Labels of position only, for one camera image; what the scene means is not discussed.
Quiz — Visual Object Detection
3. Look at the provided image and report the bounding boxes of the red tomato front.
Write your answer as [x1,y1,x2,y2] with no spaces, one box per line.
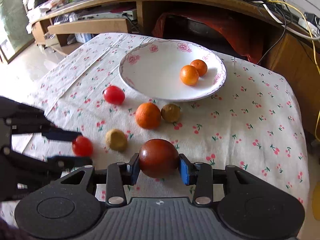
[72,136,93,157]

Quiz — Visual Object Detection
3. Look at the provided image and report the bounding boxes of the yellowish brown kiwi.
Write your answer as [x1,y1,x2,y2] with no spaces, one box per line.
[105,129,127,152]

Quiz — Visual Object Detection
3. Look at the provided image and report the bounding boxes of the dark red tomato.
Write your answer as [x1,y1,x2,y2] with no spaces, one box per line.
[139,139,179,178]

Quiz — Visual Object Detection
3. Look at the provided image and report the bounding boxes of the large orange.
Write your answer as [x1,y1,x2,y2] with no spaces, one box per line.
[135,102,161,129]

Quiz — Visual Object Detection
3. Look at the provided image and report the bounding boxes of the dark brown round fruit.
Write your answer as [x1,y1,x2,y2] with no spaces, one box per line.
[161,104,181,123]

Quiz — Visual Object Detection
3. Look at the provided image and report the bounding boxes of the small tangerine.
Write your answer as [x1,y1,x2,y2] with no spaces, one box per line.
[180,65,199,86]
[190,60,208,77]

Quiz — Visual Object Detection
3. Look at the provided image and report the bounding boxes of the cherry print tablecloth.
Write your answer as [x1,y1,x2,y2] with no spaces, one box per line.
[1,33,310,206]

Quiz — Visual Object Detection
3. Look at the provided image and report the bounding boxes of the blue white box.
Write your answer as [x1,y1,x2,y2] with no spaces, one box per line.
[74,33,94,43]

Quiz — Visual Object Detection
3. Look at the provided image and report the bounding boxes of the white floral porcelain bowl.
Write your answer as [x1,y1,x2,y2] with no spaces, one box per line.
[119,40,227,102]

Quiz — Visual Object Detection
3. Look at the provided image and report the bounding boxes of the yellow trash bin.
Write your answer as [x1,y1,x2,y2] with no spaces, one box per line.
[311,181,320,221]

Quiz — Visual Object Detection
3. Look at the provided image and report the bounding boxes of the silver media player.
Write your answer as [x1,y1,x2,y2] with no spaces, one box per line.
[53,8,137,25]

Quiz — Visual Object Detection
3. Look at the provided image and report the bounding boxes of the wooden tv stand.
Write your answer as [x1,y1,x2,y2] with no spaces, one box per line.
[31,0,319,135]

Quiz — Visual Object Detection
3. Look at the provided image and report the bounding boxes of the white power strip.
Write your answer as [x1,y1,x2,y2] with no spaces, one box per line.
[298,18,319,37]

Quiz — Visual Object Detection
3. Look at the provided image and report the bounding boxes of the yellow cable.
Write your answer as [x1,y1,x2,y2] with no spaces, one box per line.
[224,0,320,142]

